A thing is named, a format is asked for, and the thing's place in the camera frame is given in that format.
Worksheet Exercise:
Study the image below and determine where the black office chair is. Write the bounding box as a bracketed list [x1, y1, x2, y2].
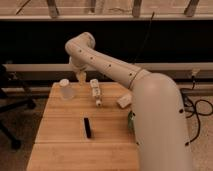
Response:
[0, 64, 36, 150]

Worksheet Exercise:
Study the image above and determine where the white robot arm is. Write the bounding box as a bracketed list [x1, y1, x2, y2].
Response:
[65, 32, 194, 171]

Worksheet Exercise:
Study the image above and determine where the black hanging cable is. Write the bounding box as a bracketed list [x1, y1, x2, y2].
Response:
[131, 11, 156, 64]

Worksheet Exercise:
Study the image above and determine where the green ceramic bowl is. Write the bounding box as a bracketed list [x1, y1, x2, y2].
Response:
[128, 111, 135, 133]

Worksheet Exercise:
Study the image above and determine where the white tube with cap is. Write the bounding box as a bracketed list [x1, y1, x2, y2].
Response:
[90, 79, 102, 107]

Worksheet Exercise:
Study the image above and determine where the black cable on floor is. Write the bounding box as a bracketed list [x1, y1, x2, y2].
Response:
[181, 76, 213, 144]

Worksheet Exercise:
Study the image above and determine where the translucent white cup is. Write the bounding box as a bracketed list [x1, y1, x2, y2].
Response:
[59, 79, 75, 100]

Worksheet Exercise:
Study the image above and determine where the black rectangular block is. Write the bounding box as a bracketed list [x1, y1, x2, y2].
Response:
[84, 118, 91, 138]

